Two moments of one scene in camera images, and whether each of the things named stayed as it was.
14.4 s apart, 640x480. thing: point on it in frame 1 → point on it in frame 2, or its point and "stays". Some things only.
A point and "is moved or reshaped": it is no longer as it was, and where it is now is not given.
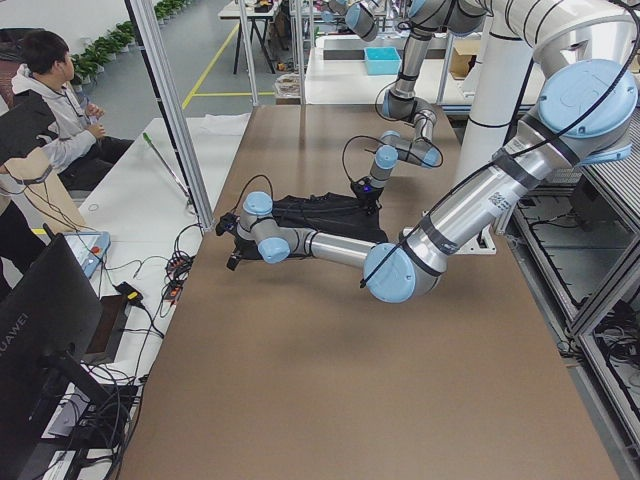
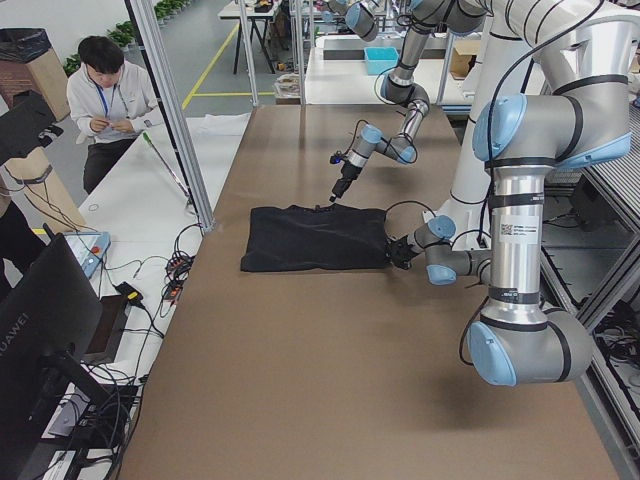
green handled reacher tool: (173, 173) stays
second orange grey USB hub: (173, 291) stays
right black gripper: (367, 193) → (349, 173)
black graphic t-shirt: (330, 214) is moved or reshaped
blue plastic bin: (382, 61) stays
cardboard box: (463, 57) stays
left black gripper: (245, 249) → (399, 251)
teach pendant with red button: (89, 248) stays
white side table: (158, 206) stays
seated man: (80, 151) → (111, 99)
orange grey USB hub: (179, 264) stays
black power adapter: (131, 293) stays
